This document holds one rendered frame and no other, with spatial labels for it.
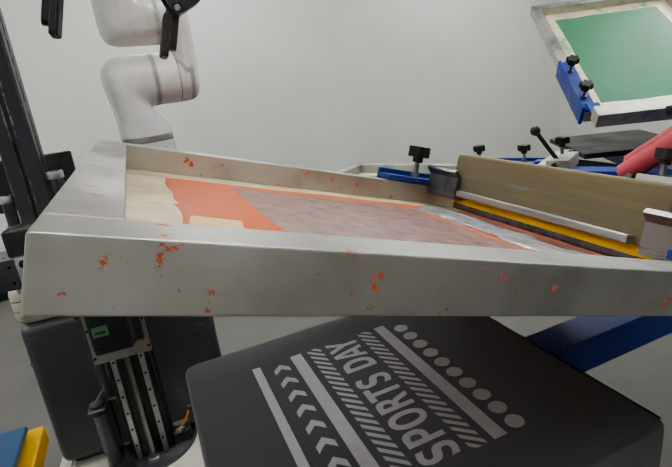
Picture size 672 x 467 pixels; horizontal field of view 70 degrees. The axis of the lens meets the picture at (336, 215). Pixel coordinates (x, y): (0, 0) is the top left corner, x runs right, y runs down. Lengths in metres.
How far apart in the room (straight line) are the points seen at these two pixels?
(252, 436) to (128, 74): 0.64
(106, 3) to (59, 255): 0.78
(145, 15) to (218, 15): 3.48
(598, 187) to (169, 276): 0.56
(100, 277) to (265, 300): 0.08
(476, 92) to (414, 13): 1.09
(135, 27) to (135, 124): 0.17
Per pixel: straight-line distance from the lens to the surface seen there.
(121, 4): 0.98
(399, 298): 0.29
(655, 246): 0.63
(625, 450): 0.66
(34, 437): 0.82
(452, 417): 0.65
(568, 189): 0.72
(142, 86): 0.97
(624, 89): 2.07
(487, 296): 0.32
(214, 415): 0.72
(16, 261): 1.05
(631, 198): 0.67
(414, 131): 5.10
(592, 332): 0.90
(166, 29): 0.50
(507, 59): 5.81
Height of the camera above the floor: 1.37
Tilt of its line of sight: 16 degrees down
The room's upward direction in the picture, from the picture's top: 7 degrees counter-clockwise
